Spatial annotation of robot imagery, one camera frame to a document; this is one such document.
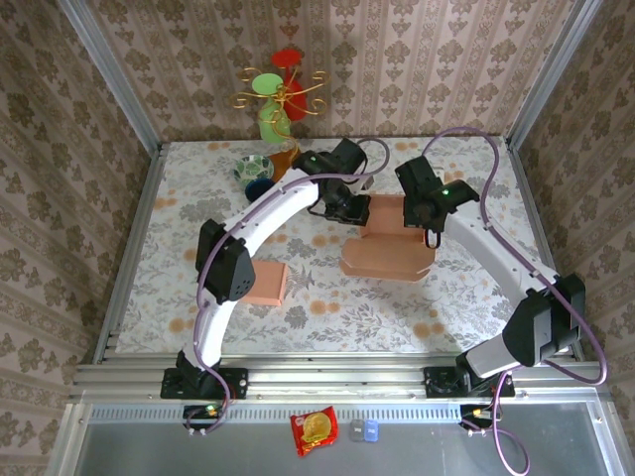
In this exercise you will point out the dark blue enamel mug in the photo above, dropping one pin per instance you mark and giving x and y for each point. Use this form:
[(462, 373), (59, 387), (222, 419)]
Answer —
[(258, 187)]

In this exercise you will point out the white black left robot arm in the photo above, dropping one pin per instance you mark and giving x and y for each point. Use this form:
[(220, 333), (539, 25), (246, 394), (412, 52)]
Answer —
[(278, 203)]

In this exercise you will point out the red snack packet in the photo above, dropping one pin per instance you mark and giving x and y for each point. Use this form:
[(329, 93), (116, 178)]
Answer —
[(315, 431)]

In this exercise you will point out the clear small plastic case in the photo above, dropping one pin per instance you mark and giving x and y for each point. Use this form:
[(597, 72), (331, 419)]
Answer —
[(357, 432)]

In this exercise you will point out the green leaf print bowl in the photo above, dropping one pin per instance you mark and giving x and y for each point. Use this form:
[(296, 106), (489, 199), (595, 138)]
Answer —
[(250, 167)]

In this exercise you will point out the blue small plastic case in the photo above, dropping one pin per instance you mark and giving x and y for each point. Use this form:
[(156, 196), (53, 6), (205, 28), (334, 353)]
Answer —
[(372, 432)]

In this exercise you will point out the green plastic cup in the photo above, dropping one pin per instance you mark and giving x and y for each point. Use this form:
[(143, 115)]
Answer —
[(270, 131)]

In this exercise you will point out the aluminium frame post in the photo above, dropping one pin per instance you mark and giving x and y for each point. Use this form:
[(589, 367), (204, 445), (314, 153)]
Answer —
[(553, 74), (110, 74)]

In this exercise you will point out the aluminium table side rail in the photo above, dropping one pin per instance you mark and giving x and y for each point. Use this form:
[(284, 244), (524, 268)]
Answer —
[(546, 248), (131, 248)]

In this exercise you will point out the small black controller board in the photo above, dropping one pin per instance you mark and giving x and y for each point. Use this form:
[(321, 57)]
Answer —
[(476, 412), (203, 411)]

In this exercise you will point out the brown cardboard mailer box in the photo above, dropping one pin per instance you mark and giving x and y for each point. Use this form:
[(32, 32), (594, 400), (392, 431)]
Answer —
[(387, 258), (270, 285)]

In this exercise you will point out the floral print table cover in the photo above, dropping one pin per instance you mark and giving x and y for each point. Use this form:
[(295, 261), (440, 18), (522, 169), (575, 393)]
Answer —
[(377, 307)]

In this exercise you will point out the grey metal shelf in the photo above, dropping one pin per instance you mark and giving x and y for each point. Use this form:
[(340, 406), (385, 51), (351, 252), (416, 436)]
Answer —
[(149, 451)]

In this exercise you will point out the red plastic cup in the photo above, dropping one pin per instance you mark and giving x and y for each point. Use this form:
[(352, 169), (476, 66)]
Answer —
[(296, 99)]

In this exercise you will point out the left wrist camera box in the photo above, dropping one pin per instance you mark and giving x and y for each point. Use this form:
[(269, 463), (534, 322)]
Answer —
[(366, 183)]

